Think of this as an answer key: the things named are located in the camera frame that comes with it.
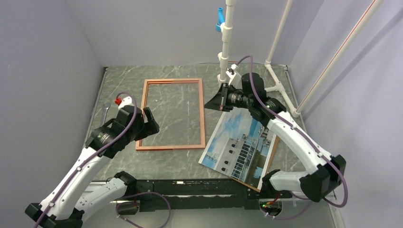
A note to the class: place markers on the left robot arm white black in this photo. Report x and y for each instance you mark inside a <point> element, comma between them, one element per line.
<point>65,206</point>

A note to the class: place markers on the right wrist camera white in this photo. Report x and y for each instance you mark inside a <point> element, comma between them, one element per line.
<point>234,76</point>

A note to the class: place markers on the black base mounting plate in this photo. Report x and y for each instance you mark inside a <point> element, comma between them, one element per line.
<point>153,195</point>

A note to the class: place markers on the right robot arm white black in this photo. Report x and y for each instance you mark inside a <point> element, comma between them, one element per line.
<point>324,172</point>

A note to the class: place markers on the blue pipe fitting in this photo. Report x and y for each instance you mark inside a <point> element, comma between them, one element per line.
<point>220,19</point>

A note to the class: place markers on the silver open-end wrench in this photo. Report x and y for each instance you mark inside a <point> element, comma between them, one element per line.
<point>105,108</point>

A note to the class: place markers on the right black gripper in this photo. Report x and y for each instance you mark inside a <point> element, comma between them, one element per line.
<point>219,102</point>

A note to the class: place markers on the building and sky photo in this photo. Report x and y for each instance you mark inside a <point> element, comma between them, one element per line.
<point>224,146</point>

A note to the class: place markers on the orange wooden picture frame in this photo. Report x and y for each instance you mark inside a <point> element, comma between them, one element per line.
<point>197,81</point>

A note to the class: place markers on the white PVC pipe stand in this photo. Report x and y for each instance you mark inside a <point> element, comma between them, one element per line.
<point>226,30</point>

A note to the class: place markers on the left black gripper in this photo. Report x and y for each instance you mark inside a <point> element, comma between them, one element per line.
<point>152,126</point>

